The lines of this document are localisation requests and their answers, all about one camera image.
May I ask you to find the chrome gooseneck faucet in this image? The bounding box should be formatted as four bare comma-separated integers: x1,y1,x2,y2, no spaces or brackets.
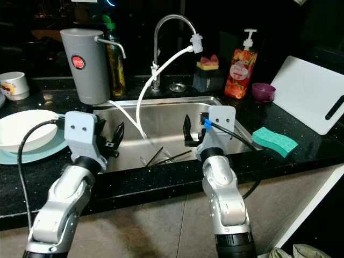
152,14,200,92

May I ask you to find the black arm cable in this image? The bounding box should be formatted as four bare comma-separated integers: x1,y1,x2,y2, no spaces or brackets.
200,112,272,200
17,118,66,232

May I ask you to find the orange dish soap pump bottle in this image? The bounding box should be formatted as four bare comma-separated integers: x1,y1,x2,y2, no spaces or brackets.
225,28,259,99

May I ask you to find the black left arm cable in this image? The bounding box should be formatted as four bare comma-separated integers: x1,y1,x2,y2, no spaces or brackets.
17,118,66,232

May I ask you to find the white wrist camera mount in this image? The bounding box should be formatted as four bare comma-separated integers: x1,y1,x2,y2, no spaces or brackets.
63,110,108,173
196,105,237,162

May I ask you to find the teal sponge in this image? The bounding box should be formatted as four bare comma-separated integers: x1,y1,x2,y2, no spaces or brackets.
252,127,299,159

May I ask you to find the purple cup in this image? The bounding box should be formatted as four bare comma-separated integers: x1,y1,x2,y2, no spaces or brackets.
252,82,277,103

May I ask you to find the black chopstick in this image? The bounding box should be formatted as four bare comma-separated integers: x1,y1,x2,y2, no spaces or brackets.
145,146,164,167
157,149,194,165

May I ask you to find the white printed mug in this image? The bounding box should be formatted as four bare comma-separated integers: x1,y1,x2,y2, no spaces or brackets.
0,71,29,101

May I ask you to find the grey water filter jug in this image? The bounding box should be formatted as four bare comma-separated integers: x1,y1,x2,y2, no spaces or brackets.
60,28,127,105

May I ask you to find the white bowl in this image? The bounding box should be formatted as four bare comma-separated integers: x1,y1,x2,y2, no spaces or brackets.
0,110,58,153

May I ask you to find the white cutting board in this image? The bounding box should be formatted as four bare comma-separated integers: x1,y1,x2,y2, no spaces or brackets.
270,55,344,136

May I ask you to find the stainless steel sink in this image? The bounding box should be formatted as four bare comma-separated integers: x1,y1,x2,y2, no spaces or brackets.
75,96,267,175

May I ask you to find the round chrome sink hole cover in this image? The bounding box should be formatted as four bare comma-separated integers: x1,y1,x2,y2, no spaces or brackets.
168,82,187,93

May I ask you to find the oil bottle with green cap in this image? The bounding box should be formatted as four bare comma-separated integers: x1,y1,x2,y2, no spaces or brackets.
99,15,127,97

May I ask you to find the green cloth on floor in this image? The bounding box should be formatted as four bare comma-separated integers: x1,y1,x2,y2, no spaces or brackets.
258,245,331,258

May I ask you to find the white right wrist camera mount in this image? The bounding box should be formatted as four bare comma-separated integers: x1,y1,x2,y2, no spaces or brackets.
196,105,237,162

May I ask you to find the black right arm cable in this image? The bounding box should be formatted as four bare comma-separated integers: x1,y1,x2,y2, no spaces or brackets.
200,112,272,200

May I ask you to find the dark grey sponge holder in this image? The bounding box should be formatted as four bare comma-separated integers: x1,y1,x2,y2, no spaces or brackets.
192,67,225,93

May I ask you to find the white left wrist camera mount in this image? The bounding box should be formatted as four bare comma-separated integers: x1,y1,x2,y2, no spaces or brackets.
63,110,108,173

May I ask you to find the white hose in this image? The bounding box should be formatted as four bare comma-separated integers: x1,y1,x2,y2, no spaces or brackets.
107,46,193,139

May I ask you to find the white faucet diverter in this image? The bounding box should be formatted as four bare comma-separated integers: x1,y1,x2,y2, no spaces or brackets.
189,32,204,53

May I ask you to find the yellow and pink sponge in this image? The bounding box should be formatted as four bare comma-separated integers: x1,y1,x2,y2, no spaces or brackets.
196,54,220,71

